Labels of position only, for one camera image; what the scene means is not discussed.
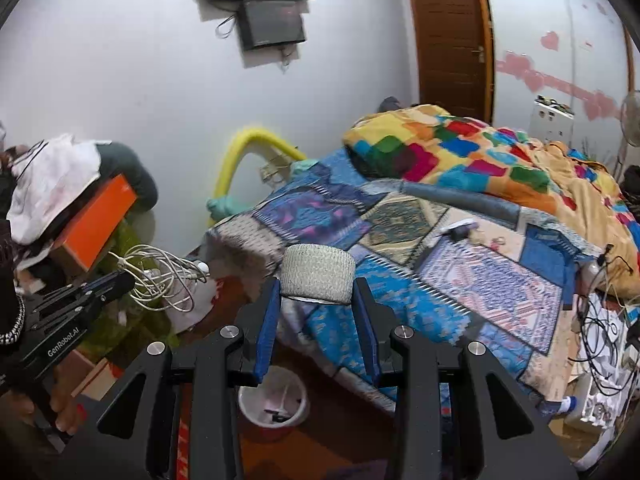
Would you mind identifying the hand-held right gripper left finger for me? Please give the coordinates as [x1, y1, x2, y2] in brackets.
[65, 277, 282, 480]

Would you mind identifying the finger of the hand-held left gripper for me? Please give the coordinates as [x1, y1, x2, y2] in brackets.
[20, 292, 108, 341]
[37, 270, 137, 311]

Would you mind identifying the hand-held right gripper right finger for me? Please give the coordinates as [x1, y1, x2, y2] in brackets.
[352, 277, 583, 480]

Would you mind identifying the white waste bin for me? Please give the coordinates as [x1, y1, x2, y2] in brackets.
[237, 366, 310, 428]

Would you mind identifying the grey bandage roll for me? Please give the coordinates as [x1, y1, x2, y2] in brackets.
[279, 244, 357, 306]

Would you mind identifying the white cable bundle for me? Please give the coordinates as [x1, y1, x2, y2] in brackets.
[112, 245, 211, 313]

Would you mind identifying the person's left forearm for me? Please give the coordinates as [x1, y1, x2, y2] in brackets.
[0, 215, 26, 351]

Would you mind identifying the person's left hand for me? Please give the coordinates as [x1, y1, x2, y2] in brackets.
[49, 382, 90, 437]

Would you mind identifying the green cloth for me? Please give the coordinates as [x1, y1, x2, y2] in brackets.
[75, 220, 176, 361]

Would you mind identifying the blue patchwork bedsheet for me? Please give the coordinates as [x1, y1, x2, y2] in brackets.
[205, 147, 608, 413]

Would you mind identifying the orange box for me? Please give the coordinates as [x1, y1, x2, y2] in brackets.
[50, 174, 138, 273]

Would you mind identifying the white cloth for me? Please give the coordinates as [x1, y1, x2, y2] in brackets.
[7, 134, 103, 246]

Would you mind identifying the grey cushion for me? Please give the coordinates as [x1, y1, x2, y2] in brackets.
[95, 141, 160, 211]

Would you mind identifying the small black device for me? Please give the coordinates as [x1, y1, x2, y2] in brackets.
[446, 222, 477, 242]

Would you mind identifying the yellow foam tube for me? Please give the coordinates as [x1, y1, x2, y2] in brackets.
[210, 127, 308, 221]

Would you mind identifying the colourful patchwork quilt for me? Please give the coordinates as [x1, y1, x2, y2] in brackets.
[342, 104, 640, 281]

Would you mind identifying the small white cabinet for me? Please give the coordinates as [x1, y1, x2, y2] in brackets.
[531, 95, 576, 143]

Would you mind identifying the brown wooden door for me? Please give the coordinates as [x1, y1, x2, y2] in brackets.
[405, 0, 496, 123]

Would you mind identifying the standing fan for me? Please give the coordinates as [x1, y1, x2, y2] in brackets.
[620, 90, 640, 171]

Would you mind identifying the sliding door wardrobe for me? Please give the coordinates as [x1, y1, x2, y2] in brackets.
[480, 0, 640, 161]

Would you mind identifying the small black wall monitor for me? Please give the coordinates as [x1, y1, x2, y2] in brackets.
[237, 0, 307, 52]

